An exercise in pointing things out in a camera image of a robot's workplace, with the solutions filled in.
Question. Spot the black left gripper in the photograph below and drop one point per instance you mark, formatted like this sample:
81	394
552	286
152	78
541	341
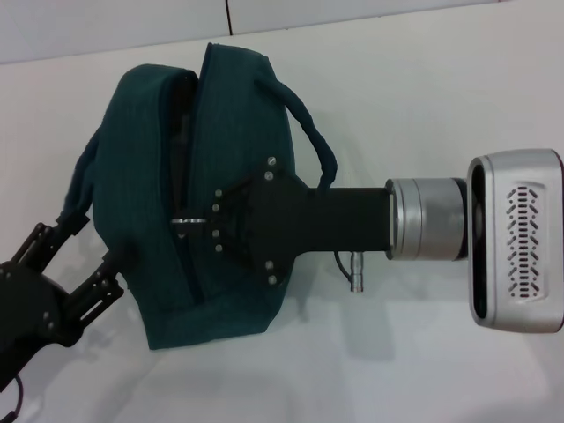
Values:
31	308

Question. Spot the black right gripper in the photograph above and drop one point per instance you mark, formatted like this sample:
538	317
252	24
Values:
330	220

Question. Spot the dark teal fabric bag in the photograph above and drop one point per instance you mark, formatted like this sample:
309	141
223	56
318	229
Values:
136	154

